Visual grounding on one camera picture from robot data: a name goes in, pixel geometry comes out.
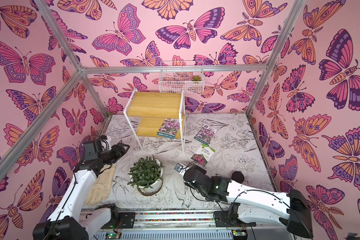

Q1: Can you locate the green white seed bag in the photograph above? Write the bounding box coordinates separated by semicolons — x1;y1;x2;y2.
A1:
191;144;216;167

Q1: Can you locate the purple flower seed bag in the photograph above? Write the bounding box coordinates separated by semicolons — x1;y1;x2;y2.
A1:
157;119;180;139
194;124;217;146

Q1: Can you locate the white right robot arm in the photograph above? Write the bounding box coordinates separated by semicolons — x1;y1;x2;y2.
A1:
175;163;314;239

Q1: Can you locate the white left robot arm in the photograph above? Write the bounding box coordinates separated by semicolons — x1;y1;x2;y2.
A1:
33;136;130;240

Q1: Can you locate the white two-tier bamboo shelf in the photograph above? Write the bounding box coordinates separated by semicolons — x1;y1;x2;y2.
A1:
123;89;186;152

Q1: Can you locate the beige work glove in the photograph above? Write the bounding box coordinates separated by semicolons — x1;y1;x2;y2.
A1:
84;164;116;206

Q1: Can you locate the potted green plant white pot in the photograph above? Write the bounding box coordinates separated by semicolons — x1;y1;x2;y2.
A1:
128;155;165;197

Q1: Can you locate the small succulent in basket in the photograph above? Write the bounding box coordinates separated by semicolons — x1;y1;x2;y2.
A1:
191;75;202;82

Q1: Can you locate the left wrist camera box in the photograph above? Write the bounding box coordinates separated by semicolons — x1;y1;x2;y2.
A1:
99;135;112;151

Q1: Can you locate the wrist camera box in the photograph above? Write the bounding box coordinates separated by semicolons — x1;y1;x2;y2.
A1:
174;163;187;176
99;135;112;151

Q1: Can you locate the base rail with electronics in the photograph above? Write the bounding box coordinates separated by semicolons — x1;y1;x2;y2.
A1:
90;209;297;240

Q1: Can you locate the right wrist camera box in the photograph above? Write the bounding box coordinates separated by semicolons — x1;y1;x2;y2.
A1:
174;163;187;176

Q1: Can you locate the white wire wall basket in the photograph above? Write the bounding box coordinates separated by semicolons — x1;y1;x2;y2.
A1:
158;60;205;94

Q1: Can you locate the aluminium cage frame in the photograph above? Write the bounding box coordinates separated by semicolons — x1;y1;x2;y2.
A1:
0;0;307;196

